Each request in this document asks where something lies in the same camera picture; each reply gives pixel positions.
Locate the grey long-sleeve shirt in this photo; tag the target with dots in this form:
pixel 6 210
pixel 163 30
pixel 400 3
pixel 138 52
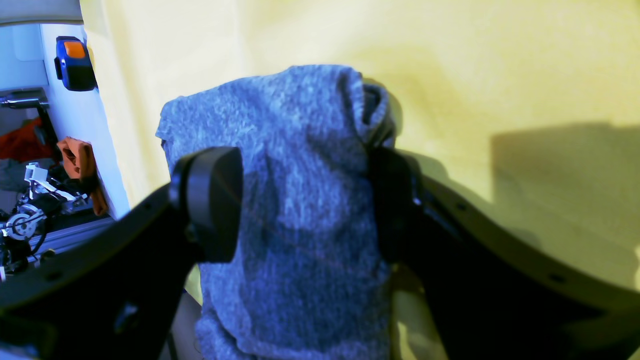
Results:
pixel 308 281

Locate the blue black tape measure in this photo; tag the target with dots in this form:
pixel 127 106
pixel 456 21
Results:
pixel 73 66

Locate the yellow table cloth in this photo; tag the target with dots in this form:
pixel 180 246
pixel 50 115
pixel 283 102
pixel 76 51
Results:
pixel 528 109

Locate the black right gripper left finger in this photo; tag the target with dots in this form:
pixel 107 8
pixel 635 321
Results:
pixel 115 296

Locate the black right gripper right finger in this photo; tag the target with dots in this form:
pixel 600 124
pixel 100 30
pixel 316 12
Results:
pixel 492 296

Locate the white cardboard box right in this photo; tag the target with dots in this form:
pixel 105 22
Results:
pixel 22 56

